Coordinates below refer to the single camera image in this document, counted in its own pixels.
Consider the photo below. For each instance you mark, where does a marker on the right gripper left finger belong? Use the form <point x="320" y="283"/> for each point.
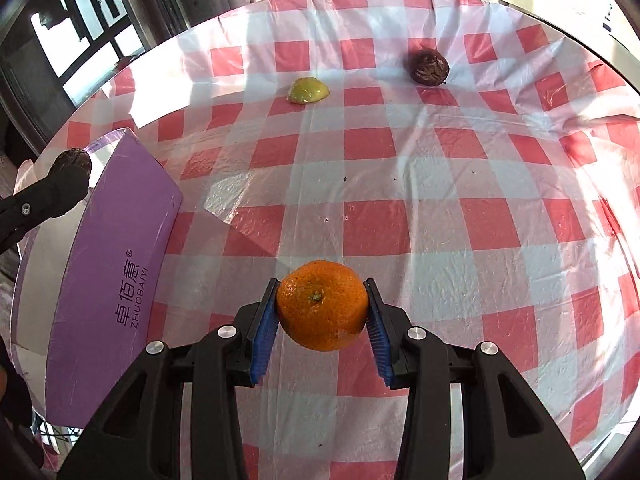
<point x="135" y="432"/>

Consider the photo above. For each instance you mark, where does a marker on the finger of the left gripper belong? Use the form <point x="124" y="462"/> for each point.
<point x="51" y="197"/>

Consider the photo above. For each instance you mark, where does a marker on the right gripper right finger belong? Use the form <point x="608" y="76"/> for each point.
<point x="507" y="431"/>

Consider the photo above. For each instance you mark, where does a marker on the dark brown date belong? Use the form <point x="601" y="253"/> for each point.
<point x="73" y="157"/>

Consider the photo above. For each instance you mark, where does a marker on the orange mandarin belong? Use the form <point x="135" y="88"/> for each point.
<point x="322" y="305"/>

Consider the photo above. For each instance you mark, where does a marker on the purple cardboard box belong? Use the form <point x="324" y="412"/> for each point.
<point x="85" y="285"/>

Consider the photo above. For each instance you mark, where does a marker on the red white checkered tablecloth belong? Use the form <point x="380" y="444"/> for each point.
<point x="502" y="205"/>

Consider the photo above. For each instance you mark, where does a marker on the small wrapped yellow fruit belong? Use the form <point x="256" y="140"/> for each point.
<point x="307" y="90"/>

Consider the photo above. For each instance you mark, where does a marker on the dark purple passion fruit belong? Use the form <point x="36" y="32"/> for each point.
<point x="428" y="67"/>

